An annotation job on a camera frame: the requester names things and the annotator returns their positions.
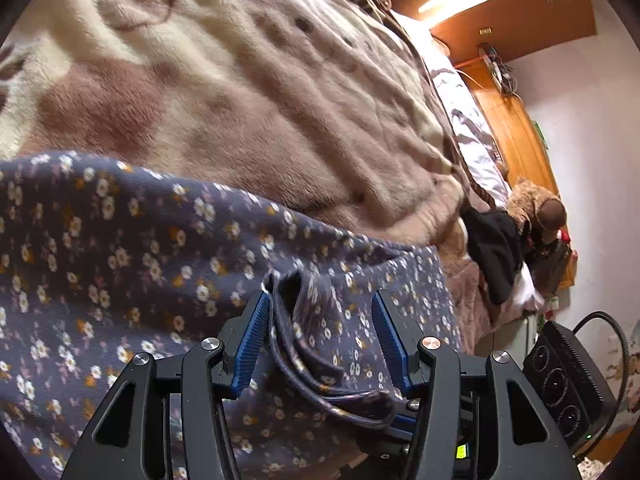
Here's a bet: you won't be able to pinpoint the black cloth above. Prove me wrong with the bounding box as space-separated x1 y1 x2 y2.
460 208 525 306

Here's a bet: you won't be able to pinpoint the black power cable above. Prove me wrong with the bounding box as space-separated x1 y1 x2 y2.
572 311 630 441

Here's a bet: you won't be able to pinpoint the brown teddy bear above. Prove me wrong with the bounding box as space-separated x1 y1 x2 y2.
506 176 568 243

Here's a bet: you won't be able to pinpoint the black multi-socket power strip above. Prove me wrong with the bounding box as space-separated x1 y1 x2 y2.
522 320 618 458

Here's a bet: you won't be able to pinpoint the brown fleece blanket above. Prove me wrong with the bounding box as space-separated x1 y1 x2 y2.
0 0 506 356

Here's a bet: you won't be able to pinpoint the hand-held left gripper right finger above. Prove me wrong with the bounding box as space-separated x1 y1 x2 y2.
371 290 581 480

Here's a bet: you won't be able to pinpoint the dark bag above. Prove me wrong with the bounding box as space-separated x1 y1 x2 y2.
525 235 573 298

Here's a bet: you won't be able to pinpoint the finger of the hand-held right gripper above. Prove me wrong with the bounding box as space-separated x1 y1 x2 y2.
385 397 421 433

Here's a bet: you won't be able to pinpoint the white purple printed pillow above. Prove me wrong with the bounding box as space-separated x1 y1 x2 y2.
390 10 513 211

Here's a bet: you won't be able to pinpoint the power strip with plugs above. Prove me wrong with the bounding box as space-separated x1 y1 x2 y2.
475 42 518 95

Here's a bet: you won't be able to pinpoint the grey floral pants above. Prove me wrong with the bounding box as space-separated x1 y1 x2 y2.
0 150 463 480

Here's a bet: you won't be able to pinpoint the white cloth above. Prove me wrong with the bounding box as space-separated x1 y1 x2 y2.
507 265 546 311

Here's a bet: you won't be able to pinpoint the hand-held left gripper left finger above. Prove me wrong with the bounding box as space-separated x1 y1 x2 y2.
60 290 273 480

